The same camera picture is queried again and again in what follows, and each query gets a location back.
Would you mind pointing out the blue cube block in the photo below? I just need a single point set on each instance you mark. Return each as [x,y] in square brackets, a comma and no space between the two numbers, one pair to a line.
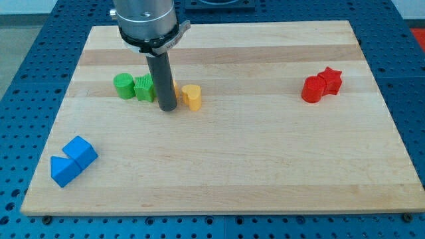
[81,151]

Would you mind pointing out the yellow heart block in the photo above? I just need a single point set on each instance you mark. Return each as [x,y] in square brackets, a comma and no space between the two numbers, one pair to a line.
[192,96]

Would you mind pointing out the red cylinder block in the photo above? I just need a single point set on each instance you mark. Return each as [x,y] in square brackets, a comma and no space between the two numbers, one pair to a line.
[313,89]

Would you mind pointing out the green cylinder block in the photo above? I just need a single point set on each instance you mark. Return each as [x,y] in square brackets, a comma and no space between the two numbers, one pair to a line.
[124,85]

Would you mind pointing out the green star block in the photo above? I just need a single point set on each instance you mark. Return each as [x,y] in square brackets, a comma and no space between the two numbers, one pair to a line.
[144,88]

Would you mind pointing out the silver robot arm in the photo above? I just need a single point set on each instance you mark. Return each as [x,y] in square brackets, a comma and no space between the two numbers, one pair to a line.
[151,26]

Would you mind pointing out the wooden board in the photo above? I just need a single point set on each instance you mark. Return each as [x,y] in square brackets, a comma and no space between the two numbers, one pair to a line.
[254,147]

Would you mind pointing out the blue triangle block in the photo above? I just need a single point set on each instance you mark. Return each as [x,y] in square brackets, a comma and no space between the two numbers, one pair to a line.
[63,170]

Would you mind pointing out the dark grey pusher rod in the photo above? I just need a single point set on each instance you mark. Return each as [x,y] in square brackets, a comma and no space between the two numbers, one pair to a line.
[160,71]

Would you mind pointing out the yellow block behind rod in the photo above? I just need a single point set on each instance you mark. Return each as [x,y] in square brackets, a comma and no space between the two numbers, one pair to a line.
[176,89]

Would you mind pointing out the red star block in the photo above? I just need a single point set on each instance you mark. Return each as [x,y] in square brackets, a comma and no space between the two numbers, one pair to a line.
[332,79]

